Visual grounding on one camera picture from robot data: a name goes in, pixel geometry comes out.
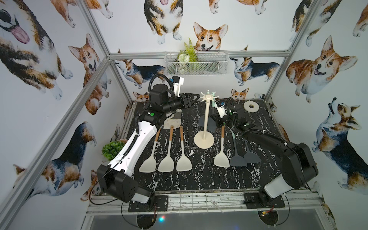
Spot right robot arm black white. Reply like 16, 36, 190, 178
211, 98, 319, 203

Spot white tape roll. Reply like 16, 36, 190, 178
243, 101, 259, 113

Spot cream utensil rack stand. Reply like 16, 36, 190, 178
194, 91, 218, 149

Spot fern and white flower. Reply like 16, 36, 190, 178
176, 38, 199, 74

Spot green potted plant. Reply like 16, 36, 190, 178
102, 139, 127, 161

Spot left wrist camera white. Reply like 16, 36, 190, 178
171, 76, 184, 97

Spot grey turner mint handle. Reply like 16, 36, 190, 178
198, 115, 205, 127

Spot cream spoon wooden handle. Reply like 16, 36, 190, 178
139, 128, 161, 173

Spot cream spatula wooden handle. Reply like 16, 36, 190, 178
158, 126, 174, 173

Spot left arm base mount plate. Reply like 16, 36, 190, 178
128, 195, 169, 213

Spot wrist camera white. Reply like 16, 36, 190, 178
171, 76, 184, 97
215, 101, 227, 118

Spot grey spatula mint handle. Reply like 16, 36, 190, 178
207, 102, 217, 134
230, 131, 247, 167

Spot cream slotted turner wooden handle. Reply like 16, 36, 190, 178
214, 126, 230, 168

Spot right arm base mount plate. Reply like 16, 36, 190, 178
243, 192, 286, 209

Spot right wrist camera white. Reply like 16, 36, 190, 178
215, 101, 227, 118

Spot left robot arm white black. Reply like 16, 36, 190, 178
97, 74, 199, 208

